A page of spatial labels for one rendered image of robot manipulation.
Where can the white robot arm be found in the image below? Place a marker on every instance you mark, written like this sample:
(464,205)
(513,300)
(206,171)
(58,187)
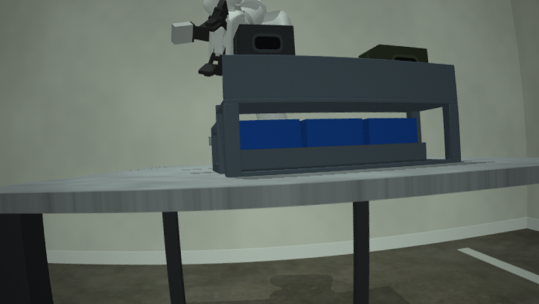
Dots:
(255,12)

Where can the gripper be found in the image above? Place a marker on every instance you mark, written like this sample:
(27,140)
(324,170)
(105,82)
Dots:
(225,22)

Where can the dark grey shelf rack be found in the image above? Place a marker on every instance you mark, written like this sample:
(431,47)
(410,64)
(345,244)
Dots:
(258,83)

